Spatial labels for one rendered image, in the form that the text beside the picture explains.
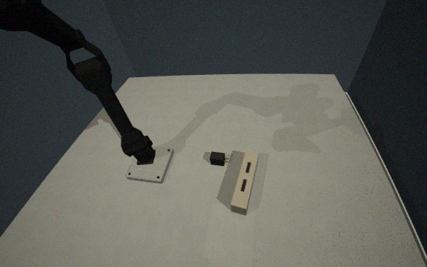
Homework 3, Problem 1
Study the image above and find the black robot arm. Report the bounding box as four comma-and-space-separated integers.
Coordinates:
0, 0, 156, 165

